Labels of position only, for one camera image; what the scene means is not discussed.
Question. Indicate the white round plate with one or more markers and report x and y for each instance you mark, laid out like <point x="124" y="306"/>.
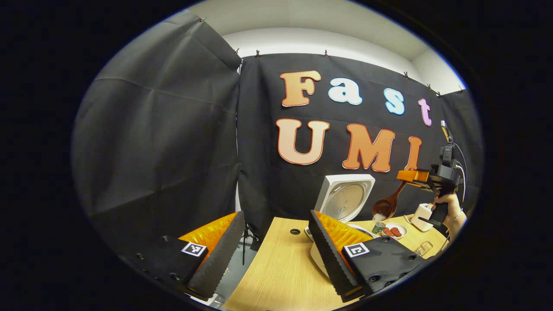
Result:
<point x="402" y="229"/>

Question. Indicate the black backdrop cloth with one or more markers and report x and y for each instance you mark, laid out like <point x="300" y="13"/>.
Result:
<point x="151" y="151"/>

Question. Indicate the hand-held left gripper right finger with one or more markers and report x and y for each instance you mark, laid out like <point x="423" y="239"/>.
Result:
<point x="332" y="259"/>

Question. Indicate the white rice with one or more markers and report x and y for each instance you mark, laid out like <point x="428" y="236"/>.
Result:
<point x="380" y="216"/>

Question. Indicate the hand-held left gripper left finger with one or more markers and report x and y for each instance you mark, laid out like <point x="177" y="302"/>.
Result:
<point x="218" y="255"/>

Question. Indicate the row of black cloth clips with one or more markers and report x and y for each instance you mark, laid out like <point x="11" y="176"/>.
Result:
<point x="326" y="54"/>

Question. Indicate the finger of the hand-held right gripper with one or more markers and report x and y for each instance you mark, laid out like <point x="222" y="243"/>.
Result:
<point x="412" y="176"/>

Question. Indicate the white rice cooker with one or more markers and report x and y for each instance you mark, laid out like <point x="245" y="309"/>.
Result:
<point x="345" y="198"/>

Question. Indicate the white toaster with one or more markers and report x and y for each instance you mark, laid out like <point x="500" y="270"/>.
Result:
<point x="419" y="218"/>

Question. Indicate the black tripod stand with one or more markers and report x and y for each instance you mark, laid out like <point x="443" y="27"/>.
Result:
<point x="246" y="242"/>

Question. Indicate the brown wooden spoon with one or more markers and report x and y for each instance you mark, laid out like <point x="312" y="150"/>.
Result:
<point x="391" y="201"/>

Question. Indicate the clear water bottle green label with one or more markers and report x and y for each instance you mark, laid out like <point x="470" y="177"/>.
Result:
<point x="379" y="228"/>

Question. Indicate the red meat piece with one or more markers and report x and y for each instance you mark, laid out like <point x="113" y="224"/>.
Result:
<point x="387" y="232"/>
<point x="396" y="232"/>

